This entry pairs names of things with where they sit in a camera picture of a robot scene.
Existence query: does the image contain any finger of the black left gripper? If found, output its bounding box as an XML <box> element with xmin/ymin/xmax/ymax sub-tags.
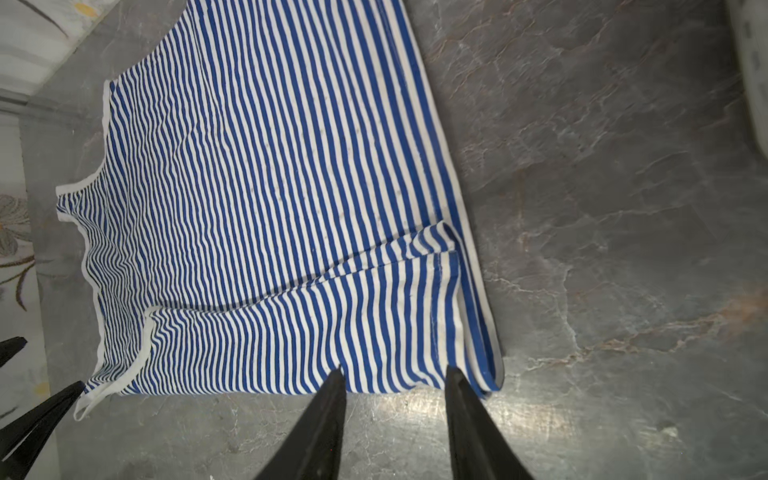
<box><xmin>0</xmin><ymin>336</ymin><xmax>27</xmax><ymax>367</ymax></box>
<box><xmin>1</xmin><ymin>381</ymin><xmax>85</xmax><ymax>480</ymax></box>

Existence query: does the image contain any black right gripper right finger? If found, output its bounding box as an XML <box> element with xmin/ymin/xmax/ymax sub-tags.
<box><xmin>444</xmin><ymin>366</ymin><xmax>533</xmax><ymax>480</ymax></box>

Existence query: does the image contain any white plastic laundry basket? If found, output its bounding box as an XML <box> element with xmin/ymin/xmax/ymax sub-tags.
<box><xmin>725</xmin><ymin>0</ymin><xmax>768</xmax><ymax>158</ymax></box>

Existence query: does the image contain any blue white striped tank top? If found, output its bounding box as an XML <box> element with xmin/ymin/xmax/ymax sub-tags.
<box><xmin>56</xmin><ymin>1</ymin><xmax>504</xmax><ymax>419</ymax></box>

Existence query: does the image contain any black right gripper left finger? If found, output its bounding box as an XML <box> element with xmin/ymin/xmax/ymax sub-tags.
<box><xmin>257</xmin><ymin>369</ymin><xmax>347</xmax><ymax>479</ymax></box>

